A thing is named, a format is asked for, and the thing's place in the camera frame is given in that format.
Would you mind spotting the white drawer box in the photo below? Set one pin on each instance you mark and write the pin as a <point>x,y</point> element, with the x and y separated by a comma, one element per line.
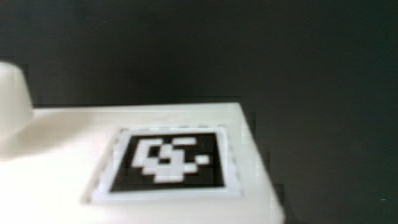
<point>128,165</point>

